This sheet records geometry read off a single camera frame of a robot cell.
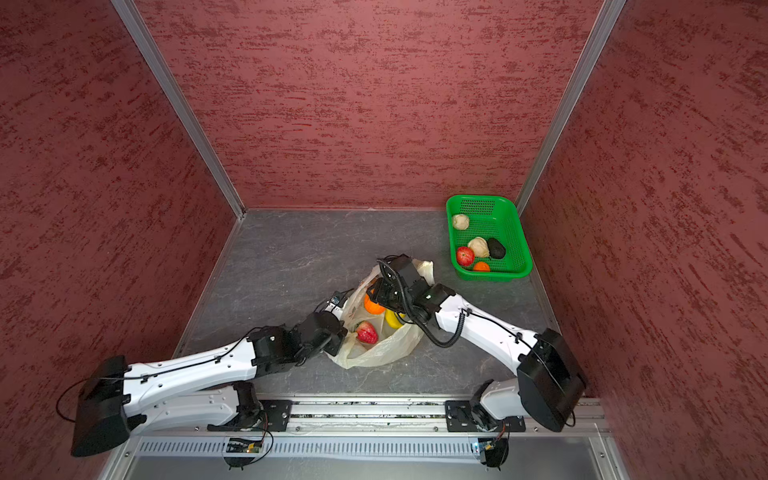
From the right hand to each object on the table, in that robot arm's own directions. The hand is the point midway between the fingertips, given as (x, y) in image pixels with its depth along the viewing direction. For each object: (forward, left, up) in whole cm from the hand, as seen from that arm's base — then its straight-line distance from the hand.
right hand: (370, 300), depth 80 cm
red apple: (+20, -32, -8) cm, 39 cm away
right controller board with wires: (-34, -31, -16) cm, 48 cm away
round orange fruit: (-4, -1, +2) cm, 4 cm away
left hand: (-6, +8, -4) cm, 11 cm away
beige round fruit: (+25, -38, -9) cm, 46 cm away
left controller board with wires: (-30, +33, -17) cm, 48 cm away
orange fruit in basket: (+17, -37, -11) cm, 42 cm away
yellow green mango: (0, -6, -12) cm, 14 cm away
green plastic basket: (+42, -47, -13) cm, 64 cm away
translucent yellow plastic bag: (-6, +1, -12) cm, 13 cm away
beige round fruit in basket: (+36, -33, -8) cm, 49 cm away
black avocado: (+24, -44, -10) cm, 51 cm away
